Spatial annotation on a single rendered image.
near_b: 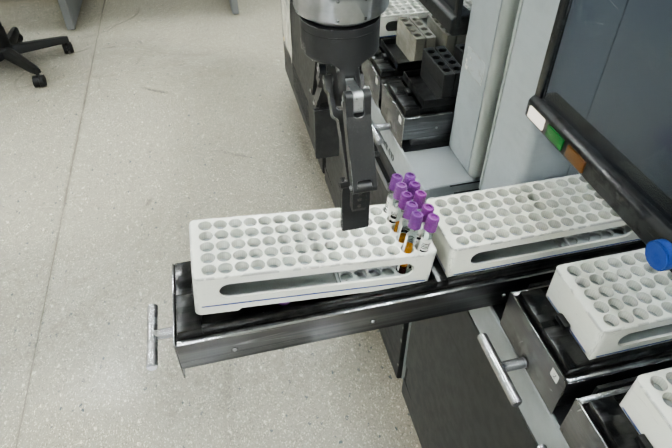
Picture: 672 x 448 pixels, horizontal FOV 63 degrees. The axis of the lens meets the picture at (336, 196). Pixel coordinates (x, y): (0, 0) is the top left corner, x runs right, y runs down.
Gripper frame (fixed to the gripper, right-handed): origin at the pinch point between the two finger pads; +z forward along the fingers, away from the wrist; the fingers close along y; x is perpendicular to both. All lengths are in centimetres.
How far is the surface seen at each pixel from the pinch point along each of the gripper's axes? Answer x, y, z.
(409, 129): 21.8, -32.8, 18.4
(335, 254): -1.4, 3.5, 8.7
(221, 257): -14.9, 1.6, 7.6
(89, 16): -82, -304, 98
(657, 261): 25.8, 20.9, -1.7
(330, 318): -3.0, 7.4, 15.9
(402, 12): 32, -67, 11
